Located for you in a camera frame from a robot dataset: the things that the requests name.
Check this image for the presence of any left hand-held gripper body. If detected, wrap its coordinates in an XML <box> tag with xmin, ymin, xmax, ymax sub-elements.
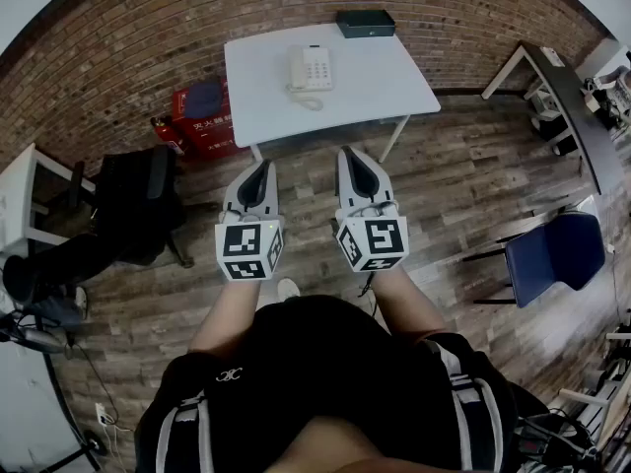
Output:
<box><xmin>215</xmin><ymin>204</ymin><xmax>286</xmax><ymax>282</ymax></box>

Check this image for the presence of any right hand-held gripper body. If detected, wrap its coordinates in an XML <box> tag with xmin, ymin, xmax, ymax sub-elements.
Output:
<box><xmin>335</xmin><ymin>199</ymin><xmax>410</xmax><ymax>274</ymax></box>

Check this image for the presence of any person's left forearm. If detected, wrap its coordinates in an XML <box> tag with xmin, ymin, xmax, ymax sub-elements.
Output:
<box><xmin>189</xmin><ymin>278</ymin><xmax>261</xmax><ymax>354</ymax></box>

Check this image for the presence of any person's right forearm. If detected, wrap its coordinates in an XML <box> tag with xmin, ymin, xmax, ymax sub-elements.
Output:
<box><xmin>369</xmin><ymin>263</ymin><xmax>448</xmax><ymax>337</ymax></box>

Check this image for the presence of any white desk telephone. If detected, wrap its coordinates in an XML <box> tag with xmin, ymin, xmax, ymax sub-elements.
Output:
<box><xmin>287</xmin><ymin>44</ymin><xmax>333</xmax><ymax>92</ymax></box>

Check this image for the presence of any red fire extinguisher box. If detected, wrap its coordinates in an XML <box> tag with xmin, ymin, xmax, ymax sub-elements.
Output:
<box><xmin>171</xmin><ymin>84</ymin><xmax>250</xmax><ymax>162</ymax></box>

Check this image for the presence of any person's white shoe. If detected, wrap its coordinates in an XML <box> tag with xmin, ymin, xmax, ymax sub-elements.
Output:
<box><xmin>276</xmin><ymin>277</ymin><xmax>301</xmax><ymax>303</ymax></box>

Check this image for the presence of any red fire extinguisher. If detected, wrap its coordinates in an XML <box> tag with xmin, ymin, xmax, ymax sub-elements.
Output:
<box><xmin>150</xmin><ymin>115</ymin><xmax>186</xmax><ymax>157</ymax></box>

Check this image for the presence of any black office chair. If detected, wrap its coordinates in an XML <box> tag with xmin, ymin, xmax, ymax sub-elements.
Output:
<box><xmin>68</xmin><ymin>145</ymin><xmax>193</xmax><ymax>270</ymax></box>

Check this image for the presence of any white table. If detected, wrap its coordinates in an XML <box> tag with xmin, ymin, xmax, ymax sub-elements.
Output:
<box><xmin>224</xmin><ymin>22</ymin><xmax>442</xmax><ymax>165</ymax></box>

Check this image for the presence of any person's black shirt torso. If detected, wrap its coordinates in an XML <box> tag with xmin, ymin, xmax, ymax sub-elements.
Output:
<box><xmin>133</xmin><ymin>294</ymin><xmax>519</xmax><ymax>473</ymax></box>

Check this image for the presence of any black metal box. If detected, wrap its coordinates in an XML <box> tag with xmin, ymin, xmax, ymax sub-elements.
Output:
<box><xmin>335</xmin><ymin>9</ymin><xmax>397</xmax><ymax>39</ymax></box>

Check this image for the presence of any blue chair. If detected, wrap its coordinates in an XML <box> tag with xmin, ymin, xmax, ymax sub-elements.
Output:
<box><xmin>462</xmin><ymin>212</ymin><xmax>607</xmax><ymax>309</ymax></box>

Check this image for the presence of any black desk with white legs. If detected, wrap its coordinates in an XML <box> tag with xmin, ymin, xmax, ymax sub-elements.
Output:
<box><xmin>481</xmin><ymin>40</ymin><xmax>625</xmax><ymax>196</ymax></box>

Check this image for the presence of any white metal frame rack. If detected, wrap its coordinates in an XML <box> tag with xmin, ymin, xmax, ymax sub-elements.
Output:
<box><xmin>556</xmin><ymin>327</ymin><xmax>631</xmax><ymax>462</ymax></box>

